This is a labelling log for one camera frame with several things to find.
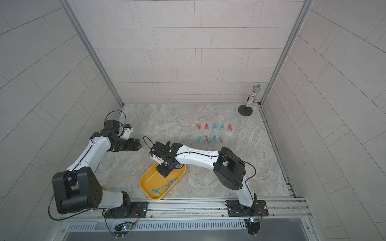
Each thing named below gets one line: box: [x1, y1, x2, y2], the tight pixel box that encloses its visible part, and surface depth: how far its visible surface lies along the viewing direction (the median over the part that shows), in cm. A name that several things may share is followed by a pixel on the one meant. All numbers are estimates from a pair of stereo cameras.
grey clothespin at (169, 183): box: [162, 178, 178, 191], surface depth 79 cm
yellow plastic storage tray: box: [139, 163, 187, 200], surface depth 79 cm
